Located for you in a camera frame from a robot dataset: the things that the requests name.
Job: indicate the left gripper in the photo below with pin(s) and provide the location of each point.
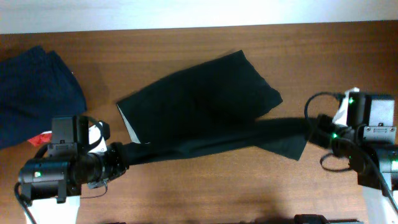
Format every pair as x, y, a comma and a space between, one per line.
116, 152

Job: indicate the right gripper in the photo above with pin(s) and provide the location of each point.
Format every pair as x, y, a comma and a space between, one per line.
323, 121

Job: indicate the black shorts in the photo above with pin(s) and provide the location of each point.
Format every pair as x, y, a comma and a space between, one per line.
210, 108

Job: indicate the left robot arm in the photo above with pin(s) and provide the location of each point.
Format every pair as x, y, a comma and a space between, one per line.
54, 176

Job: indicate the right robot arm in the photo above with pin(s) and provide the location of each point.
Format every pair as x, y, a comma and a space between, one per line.
363, 132

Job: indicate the red cloth piece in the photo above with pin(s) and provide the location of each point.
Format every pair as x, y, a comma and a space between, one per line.
41, 139

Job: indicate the navy blue folded garment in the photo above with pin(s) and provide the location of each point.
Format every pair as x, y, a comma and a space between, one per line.
36, 86

